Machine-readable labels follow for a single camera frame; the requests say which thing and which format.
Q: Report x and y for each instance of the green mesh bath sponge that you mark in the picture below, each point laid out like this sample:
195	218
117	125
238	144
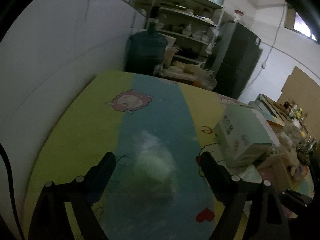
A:
154	171

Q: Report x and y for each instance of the colourful cartoon tablecloth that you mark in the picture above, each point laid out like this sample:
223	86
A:
108	116

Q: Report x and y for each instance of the white plastic bag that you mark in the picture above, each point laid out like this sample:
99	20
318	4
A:
204	78

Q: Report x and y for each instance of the orange rimmed cardboard tray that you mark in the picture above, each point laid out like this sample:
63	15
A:
290	144

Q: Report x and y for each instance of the cardboard sheet on wall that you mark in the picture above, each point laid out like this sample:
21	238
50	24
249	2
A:
301	89

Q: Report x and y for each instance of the green white carton box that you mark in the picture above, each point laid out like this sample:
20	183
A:
243	135

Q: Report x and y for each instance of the wooden kitchen counter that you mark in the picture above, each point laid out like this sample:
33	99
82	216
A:
267	105

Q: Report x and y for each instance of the black refrigerator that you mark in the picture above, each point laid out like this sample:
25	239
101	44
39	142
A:
233	59

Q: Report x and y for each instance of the glass jar on fridge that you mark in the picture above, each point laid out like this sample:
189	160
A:
237	15

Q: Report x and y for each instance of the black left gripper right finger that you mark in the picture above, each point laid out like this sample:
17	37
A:
266	217

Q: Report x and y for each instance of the blue water jug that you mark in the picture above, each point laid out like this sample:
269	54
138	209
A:
146	48

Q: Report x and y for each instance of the metal shelving unit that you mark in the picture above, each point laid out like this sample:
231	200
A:
193	23

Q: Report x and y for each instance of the floral tissue box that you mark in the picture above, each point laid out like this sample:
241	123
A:
280	170

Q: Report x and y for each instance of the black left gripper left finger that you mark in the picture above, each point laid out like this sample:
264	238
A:
50	219

